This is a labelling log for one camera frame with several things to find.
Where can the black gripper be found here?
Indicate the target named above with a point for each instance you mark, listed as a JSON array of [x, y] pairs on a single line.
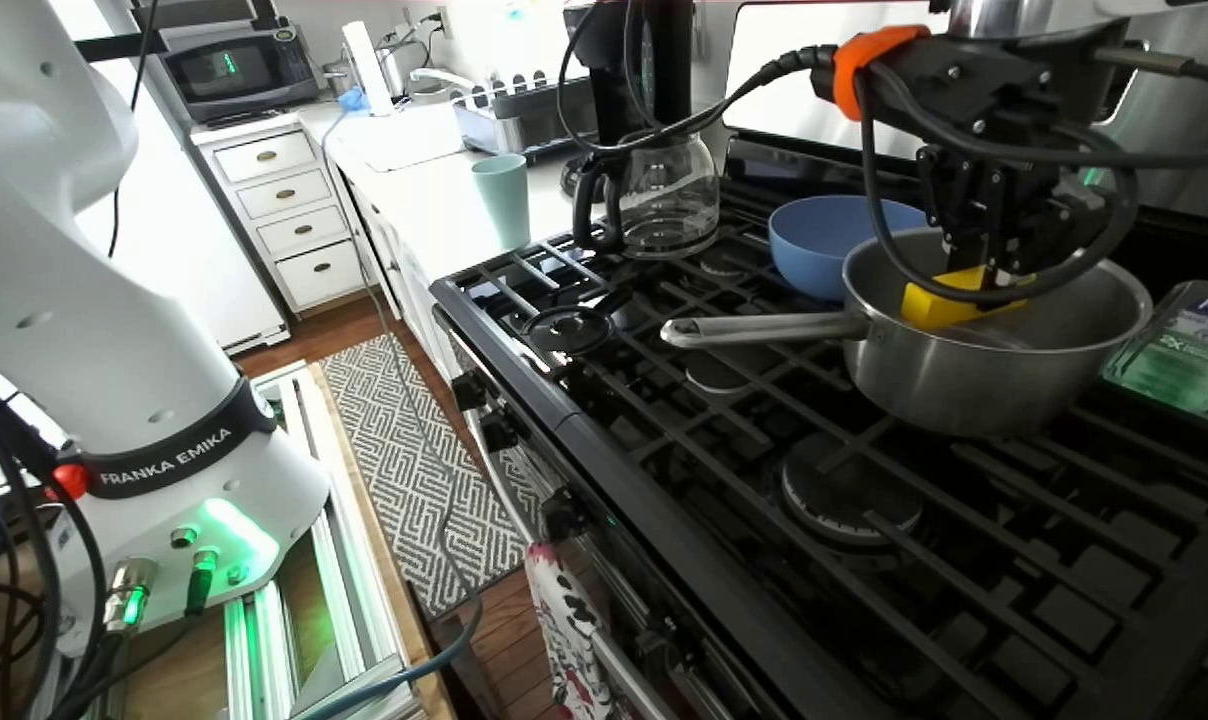
[[1008, 194]]

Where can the yellow rectangular block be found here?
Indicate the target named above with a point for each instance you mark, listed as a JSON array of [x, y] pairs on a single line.
[[936, 305]]

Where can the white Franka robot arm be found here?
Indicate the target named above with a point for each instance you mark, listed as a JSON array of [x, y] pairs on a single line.
[[70, 335]]

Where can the black gas stove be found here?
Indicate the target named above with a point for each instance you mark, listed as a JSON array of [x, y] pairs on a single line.
[[788, 82]]

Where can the blue bowl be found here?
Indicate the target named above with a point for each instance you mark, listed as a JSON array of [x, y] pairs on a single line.
[[811, 242]]

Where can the large black burner cap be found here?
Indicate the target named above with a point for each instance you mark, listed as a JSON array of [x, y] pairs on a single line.
[[845, 492]]

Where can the oval black burner cap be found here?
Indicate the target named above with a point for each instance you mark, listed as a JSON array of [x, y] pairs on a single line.
[[717, 379]]

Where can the glass coffee carafe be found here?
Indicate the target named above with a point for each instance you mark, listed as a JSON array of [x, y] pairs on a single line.
[[667, 185]]

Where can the black coffee maker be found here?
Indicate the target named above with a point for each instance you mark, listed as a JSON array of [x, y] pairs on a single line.
[[630, 64]]

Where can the small black burner cap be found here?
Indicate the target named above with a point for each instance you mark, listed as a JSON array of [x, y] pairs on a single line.
[[568, 331]]

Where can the black toaster with knobs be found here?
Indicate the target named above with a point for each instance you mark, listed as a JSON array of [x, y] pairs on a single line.
[[547, 120]]

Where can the teal cup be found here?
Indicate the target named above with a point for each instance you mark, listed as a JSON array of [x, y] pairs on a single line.
[[500, 200]]

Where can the printed dish towel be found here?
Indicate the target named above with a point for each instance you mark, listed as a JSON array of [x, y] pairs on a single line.
[[568, 640]]

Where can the white kitchen counter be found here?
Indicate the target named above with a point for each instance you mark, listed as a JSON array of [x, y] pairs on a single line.
[[419, 185]]

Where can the grey patterned rug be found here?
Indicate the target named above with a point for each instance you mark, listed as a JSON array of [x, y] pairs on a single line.
[[419, 480]]

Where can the white bottle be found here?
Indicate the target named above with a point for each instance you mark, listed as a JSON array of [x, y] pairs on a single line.
[[364, 64]]

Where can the white drawer cabinet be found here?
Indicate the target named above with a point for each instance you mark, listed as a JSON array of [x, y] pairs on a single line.
[[285, 200]]

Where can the black microwave oven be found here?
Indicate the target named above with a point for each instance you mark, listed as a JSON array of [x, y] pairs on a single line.
[[239, 73]]

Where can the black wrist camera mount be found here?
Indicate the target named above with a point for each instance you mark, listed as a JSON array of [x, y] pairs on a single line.
[[988, 82]]

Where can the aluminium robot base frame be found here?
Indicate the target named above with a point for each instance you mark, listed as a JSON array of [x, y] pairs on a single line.
[[351, 587]]

